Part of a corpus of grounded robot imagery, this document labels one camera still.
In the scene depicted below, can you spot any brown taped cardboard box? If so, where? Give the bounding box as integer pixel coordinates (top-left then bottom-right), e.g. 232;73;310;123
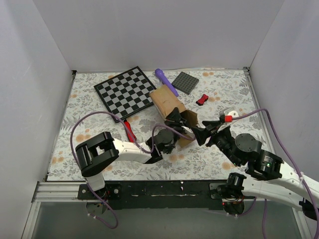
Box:
150;85;198;148

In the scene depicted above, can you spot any red black utility knife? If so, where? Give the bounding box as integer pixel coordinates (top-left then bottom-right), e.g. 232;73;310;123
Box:
123;119;137;143

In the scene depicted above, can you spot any red black knife cap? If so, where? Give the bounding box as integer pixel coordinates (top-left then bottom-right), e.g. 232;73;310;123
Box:
196;94;209;106

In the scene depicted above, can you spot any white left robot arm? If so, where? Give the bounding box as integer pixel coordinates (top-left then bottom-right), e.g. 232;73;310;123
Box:
75;108;189;199

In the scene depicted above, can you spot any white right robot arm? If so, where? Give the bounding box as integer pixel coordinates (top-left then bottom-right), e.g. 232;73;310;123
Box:
191;121;319;220

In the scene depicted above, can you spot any dark grey studded plate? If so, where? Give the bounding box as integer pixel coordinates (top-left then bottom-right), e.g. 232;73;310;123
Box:
172;72;199;95

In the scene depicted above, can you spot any black white checkerboard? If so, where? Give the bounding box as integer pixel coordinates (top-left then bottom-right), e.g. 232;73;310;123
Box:
94;66;156;120

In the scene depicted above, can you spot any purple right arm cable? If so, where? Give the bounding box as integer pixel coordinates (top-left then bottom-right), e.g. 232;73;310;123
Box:
232;109;319;239

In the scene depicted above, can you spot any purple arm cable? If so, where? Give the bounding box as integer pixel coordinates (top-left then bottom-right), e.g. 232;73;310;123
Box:
70;112;195;230
232;109;319;239

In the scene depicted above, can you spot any purple cylindrical handle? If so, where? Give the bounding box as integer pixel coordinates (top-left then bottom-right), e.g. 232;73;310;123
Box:
155;68;179;97

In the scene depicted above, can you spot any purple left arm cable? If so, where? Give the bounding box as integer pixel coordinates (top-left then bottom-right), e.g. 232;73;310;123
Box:
70;112;195;230

